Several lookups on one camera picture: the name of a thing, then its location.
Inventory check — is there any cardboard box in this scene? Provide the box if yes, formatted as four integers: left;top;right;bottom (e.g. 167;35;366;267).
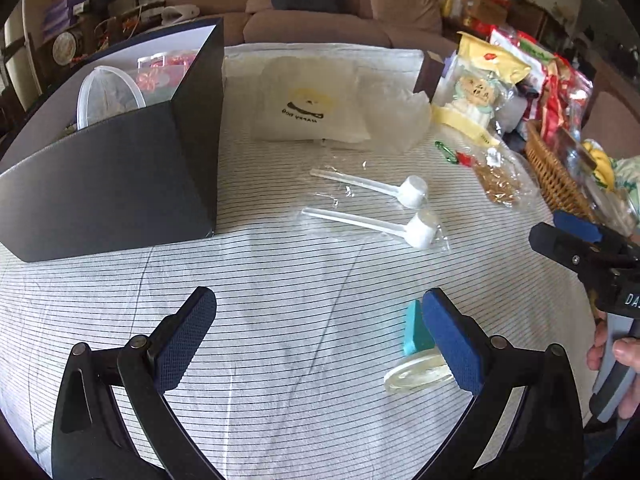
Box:
460;0;508;23

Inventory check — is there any white cloth on sofa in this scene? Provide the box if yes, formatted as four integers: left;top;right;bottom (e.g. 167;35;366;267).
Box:
161;5;198;23

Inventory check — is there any white plastic scoop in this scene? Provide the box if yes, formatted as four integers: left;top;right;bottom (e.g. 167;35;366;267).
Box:
301;206;441;250
310;167;430;209

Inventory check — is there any wicker basket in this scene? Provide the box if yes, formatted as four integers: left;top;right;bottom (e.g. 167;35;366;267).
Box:
525;120;601;221

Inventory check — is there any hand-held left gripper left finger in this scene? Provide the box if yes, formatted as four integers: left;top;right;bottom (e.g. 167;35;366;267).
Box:
50;286;226;480

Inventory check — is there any green and red snack bag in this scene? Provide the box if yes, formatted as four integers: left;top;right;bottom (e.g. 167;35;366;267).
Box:
517;32;556;86

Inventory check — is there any person's right hand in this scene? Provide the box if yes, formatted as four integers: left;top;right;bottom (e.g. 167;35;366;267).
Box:
586;310;640;421

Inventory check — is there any clear round disc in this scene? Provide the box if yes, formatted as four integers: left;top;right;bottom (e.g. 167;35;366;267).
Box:
384;352;458;391

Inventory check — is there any stack of purple boxes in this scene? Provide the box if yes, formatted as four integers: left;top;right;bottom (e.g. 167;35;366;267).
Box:
42;0;83;36

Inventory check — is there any clear round plastic container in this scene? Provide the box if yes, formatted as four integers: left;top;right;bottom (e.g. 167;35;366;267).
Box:
77;64;146;128

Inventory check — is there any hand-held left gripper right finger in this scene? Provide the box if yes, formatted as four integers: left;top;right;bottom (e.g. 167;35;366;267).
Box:
417;287;586;480

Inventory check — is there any dark wooden cabinet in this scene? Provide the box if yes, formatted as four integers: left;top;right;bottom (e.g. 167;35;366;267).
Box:
507;0;576;51

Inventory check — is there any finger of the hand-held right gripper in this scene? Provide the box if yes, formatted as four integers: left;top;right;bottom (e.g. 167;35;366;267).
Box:
529;222;628;282
552;210;640;252

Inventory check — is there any clear plastic bag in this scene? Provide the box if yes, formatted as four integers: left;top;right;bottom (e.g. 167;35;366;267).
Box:
357;72;433;153

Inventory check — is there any teal plastic piece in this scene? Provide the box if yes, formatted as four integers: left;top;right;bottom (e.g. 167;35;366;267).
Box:
402;300;436;356

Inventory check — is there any black storage box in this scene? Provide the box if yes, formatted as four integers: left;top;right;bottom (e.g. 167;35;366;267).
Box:
0;16;226;263

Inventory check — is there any clear bag of brown pieces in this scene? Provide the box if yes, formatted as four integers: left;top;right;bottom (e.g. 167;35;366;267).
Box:
470;150;531;208

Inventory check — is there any white bag with dog print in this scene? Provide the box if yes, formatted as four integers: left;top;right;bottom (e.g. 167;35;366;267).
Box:
250;55;373;143

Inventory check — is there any round tin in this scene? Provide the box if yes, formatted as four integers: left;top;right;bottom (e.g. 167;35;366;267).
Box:
52;30;83;61

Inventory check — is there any brown sofa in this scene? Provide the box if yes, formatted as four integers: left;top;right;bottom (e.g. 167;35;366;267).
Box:
165;0;461;53

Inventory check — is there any clear packet with green label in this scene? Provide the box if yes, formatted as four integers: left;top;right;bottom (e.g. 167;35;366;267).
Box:
432;60;511;146

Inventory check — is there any yellow packet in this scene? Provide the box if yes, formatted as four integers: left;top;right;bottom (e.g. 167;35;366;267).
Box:
457;32;531;86

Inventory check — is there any bunch of bananas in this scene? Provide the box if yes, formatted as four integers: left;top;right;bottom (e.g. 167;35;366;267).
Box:
580;140;616;191

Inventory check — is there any dark wooden chair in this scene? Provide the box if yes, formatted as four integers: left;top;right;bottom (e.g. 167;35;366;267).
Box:
0;7;36;111

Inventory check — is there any small brown box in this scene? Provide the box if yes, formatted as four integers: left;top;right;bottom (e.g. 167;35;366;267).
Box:
417;51;453;98

